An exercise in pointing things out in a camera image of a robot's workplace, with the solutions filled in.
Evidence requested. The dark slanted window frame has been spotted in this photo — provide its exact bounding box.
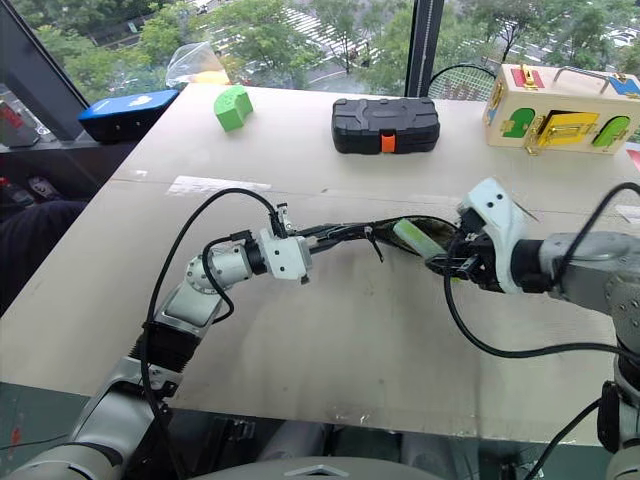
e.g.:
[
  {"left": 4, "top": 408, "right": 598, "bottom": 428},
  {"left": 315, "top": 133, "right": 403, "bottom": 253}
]
[{"left": 0, "top": 0, "right": 92, "bottom": 147}]

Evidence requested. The wooden lock activity box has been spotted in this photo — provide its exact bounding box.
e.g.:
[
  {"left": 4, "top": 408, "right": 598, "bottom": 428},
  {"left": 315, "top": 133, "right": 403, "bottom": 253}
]
[{"left": 481, "top": 62, "right": 640, "bottom": 157}]

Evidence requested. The dark blue cloth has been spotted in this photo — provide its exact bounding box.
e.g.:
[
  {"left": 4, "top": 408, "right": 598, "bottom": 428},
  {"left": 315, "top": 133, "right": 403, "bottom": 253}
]
[{"left": 0, "top": 198, "right": 90, "bottom": 317}]

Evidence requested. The grey device red label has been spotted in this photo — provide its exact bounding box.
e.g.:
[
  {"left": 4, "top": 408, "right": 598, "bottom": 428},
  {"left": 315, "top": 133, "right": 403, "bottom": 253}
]
[{"left": 0, "top": 96, "right": 42, "bottom": 149}]

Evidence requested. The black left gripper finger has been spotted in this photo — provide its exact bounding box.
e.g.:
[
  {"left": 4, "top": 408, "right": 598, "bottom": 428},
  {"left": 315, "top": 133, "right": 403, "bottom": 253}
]
[
  {"left": 307, "top": 235, "right": 374, "bottom": 255},
  {"left": 294, "top": 223, "right": 372, "bottom": 239}
]

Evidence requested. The short black left wrist cable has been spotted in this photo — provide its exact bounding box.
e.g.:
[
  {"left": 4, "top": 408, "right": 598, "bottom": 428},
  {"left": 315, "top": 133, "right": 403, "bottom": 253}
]
[{"left": 201, "top": 231, "right": 257, "bottom": 326}]

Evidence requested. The dark grid pouch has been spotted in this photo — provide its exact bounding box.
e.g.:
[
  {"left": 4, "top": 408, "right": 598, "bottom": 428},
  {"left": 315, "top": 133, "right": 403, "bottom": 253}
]
[{"left": 299, "top": 215, "right": 462, "bottom": 263}]

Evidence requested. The green highlighter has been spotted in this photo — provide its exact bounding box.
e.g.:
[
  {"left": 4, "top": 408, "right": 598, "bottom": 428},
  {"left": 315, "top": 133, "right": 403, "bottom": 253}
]
[{"left": 392, "top": 218, "right": 450, "bottom": 261}]

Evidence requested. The grey rounded robot torso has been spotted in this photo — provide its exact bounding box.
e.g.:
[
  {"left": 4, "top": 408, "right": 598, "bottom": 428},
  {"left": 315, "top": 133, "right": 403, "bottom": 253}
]
[{"left": 189, "top": 453, "right": 444, "bottom": 480}]

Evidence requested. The blue flat box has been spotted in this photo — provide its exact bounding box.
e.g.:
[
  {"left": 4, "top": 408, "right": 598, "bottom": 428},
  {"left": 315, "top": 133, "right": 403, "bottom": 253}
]
[{"left": 76, "top": 89, "right": 181, "bottom": 146}]

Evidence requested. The long black left arm cable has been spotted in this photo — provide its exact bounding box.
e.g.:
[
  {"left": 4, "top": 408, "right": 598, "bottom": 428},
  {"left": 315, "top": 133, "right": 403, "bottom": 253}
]
[{"left": 137, "top": 187, "right": 281, "bottom": 480}]

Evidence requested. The black tool case orange latch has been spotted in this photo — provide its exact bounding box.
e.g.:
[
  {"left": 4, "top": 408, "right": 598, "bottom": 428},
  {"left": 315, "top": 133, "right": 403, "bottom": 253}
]
[{"left": 330, "top": 97, "right": 442, "bottom": 156}]

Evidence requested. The thin black cable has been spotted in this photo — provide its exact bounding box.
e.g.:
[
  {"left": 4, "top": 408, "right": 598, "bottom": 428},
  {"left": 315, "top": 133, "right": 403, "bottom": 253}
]
[{"left": 522, "top": 397, "right": 604, "bottom": 480}]

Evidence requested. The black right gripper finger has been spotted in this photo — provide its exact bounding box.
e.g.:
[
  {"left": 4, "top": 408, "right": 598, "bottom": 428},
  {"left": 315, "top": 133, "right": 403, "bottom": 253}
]
[
  {"left": 443, "top": 268, "right": 484, "bottom": 287},
  {"left": 424, "top": 253, "right": 477, "bottom": 272}
]

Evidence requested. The green foam block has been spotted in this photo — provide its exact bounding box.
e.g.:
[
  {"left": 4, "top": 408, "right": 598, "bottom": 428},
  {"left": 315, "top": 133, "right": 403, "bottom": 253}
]
[{"left": 213, "top": 84, "right": 255, "bottom": 134}]

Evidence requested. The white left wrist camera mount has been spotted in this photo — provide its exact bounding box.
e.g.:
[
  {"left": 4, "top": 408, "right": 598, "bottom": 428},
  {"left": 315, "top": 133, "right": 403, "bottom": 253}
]
[{"left": 258, "top": 233, "right": 315, "bottom": 287}]

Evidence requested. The clear tape patch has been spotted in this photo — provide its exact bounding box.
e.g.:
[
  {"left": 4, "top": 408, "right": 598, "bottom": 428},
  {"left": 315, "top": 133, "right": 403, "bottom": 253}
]
[{"left": 167, "top": 174, "right": 274, "bottom": 197}]

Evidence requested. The long black right arm cable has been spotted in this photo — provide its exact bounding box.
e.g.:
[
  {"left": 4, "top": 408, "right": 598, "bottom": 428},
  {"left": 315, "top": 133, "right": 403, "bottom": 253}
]
[{"left": 442, "top": 181, "right": 640, "bottom": 362}]

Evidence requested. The black racket head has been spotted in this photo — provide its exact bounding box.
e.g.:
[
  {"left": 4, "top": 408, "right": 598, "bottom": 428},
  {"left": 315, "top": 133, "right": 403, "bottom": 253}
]
[{"left": 428, "top": 61, "right": 499, "bottom": 102}]

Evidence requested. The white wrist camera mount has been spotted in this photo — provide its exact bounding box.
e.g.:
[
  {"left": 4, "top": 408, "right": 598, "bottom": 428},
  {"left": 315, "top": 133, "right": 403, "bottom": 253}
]
[
  {"left": 457, "top": 176, "right": 532, "bottom": 296},
  {"left": 258, "top": 233, "right": 315, "bottom": 287}
]

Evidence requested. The black window post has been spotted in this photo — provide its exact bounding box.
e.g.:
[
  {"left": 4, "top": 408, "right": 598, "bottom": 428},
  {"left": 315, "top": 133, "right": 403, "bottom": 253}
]
[{"left": 403, "top": 0, "right": 446, "bottom": 99}]

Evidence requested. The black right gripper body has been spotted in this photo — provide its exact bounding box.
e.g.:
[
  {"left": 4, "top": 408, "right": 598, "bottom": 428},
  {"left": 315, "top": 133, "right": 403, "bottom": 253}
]
[{"left": 447, "top": 207, "right": 504, "bottom": 293}]

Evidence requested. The clear plastic bag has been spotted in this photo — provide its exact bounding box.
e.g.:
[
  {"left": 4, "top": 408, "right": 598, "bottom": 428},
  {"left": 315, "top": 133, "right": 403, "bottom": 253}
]
[{"left": 164, "top": 41, "right": 232, "bottom": 90}]

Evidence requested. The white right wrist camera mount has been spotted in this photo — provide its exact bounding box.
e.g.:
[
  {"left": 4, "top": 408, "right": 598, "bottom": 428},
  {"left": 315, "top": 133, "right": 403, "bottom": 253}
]
[{"left": 457, "top": 176, "right": 532, "bottom": 296}]

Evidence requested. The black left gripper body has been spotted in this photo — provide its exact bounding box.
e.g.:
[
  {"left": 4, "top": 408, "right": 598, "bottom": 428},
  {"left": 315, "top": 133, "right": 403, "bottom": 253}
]
[{"left": 267, "top": 201, "right": 302, "bottom": 240}]

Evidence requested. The long black arm cable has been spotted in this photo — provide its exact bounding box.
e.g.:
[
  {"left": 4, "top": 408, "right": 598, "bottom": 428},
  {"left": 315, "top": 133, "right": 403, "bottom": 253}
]
[
  {"left": 137, "top": 187, "right": 281, "bottom": 480},
  {"left": 442, "top": 181, "right": 640, "bottom": 362}
]

